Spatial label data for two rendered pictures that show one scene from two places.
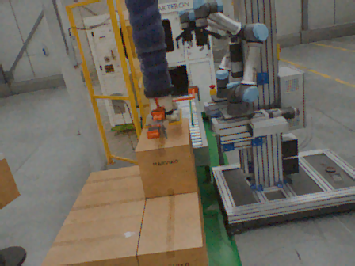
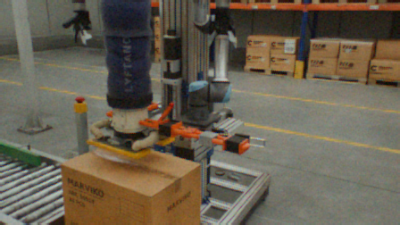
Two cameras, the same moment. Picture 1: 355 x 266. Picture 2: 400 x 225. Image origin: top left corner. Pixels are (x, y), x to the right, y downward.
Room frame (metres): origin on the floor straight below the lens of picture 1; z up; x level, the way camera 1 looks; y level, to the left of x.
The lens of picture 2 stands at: (1.22, 1.51, 1.78)
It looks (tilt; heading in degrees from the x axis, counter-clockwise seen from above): 17 degrees down; 299
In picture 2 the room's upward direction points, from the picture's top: 1 degrees clockwise
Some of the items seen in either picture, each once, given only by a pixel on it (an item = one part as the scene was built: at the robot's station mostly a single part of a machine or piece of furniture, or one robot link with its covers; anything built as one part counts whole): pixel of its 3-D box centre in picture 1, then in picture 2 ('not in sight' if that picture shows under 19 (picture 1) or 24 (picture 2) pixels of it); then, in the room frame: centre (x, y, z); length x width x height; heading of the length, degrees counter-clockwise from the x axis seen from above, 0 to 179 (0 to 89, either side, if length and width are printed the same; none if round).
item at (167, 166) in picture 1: (168, 154); (132, 198); (2.36, 0.11, 0.74); 0.60 x 0.40 x 0.40; 175
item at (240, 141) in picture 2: (153, 132); (235, 145); (1.78, 0.14, 1.18); 0.08 x 0.07 x 0.05; 175
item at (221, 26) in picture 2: (202, 36); (221, 20); (2.05, -0.26, 1.66); 0.09 x 0.08 x 0.12; 90
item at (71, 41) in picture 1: (74, 50); not in sight; (3.55, 0.94, 1.62); 0.20 x 0.05 x 0.30; 176
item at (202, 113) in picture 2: (236, 105); (197, 110); (2.30, -0.48, 1.09); 0.15 x 0.15 x 0.10
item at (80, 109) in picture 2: (218, 131); (85, 164); (3.28, -0.46, 0.50); 0.07 x 0.07 x 1.00; 86
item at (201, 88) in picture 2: (234, 90); (199, 92); (2.29, -0.49, 1.20); 0.13 x 0.12 x 0.14; 26
